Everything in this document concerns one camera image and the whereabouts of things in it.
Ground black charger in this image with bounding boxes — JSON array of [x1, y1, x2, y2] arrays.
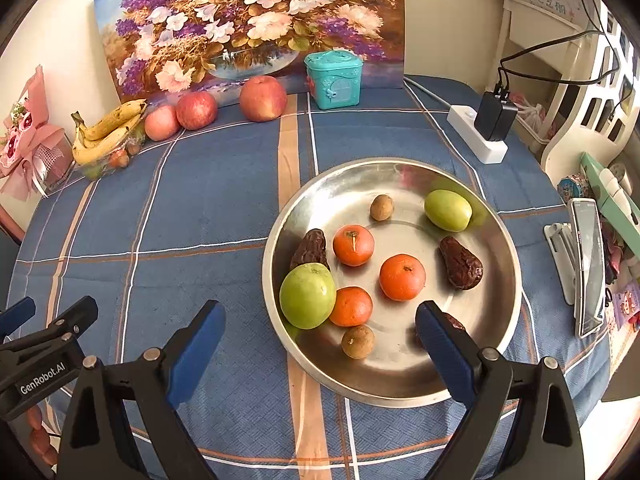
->
[[474, 92, 518, 142]]

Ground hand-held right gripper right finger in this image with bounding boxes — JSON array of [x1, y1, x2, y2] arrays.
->
[[415, 301, 586, 480]]

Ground white phone stand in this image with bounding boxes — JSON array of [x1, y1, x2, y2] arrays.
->
[[543, 222, 581, 306]]

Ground white chair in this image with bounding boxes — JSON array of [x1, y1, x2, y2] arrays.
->
[[540, 0, 640, 186]]

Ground medium red apple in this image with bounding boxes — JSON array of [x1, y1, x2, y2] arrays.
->
[[176, 91, 219, 131]]

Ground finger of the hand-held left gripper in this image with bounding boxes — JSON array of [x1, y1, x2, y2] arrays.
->
[[30, 296, 99, 356], [0, 296, 37, 341]]

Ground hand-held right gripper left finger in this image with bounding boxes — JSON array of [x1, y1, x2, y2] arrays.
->
[[57, 300, 227, 480]]

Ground round steel plate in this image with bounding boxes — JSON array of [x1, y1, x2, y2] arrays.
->
[[261, 157, 523, 408]]

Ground bunch of yellow bananas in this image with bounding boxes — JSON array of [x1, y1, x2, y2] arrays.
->
[[71, 99, 148, 165]]

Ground brown longan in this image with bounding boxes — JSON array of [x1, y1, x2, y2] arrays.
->
[[341, 324, 376, 360], [370, 194, 395, 222]]

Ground orange tangerine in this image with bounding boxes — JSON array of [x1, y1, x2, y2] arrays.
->
[[378, 254, 427, 302], [327, 286, 374, 328]]

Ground clear bag of small fruits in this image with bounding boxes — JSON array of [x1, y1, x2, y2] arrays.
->
[[80, 132, 146, 181]]

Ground large red apple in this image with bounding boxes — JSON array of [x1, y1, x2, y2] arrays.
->
[[239, 75, 288, 123]]

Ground long green box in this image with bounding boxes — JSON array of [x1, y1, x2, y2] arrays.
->
[[580, 152, 640, 226]]

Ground flower painting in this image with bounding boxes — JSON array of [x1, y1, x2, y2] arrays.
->
[[93, 0, 405, 108]]

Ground teal house-shaped box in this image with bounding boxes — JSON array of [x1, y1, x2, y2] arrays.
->
[[304, 50, 364, 111]]

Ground dried red date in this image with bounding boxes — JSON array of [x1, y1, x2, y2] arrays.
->
[[415, 312, 466, 351], [439, 236, 484, 291], [290, 228, 331, 272]]

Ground pink apple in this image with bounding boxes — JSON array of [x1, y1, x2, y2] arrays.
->
[[144, 105, 181, 142]]

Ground white power strip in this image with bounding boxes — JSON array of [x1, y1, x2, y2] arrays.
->
[[446, 105, 508, 164]]

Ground green jujube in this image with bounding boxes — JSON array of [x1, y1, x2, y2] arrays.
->
[[424, 189, 473, 232], [279, 263, 337, 331]]

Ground tangerine with stem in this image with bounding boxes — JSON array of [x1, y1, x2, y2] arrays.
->
[[332, 224, 376, 267]]

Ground white power strip cable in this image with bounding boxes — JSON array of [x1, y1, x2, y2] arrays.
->
[[404, 76, 452, 111]]

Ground colourful booklet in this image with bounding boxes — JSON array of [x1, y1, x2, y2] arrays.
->
[[607, 280, 640, 331]]

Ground smartphone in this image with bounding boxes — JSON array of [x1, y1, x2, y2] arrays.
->
[[570, 198, 607, 338]]

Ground white tube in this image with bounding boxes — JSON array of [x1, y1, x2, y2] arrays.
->
[[599, 167, 640, 221]]

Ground black charger cable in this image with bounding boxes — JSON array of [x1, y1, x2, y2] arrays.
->
[[499, 30, 608, 93], [502, 35, 622, 96]]

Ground pink plastic bag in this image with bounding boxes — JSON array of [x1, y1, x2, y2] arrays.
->
[[510, 92, 548, 136]]

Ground round patterned tin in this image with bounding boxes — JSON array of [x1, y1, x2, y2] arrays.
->
[[557, 173, 596, 201]]

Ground blue plaid tablecloth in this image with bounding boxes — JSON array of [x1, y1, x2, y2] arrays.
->
[[5, 74, 613, 480]]

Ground pink bouquet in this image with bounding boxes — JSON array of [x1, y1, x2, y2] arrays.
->
[[0, 65, 76, 201]]

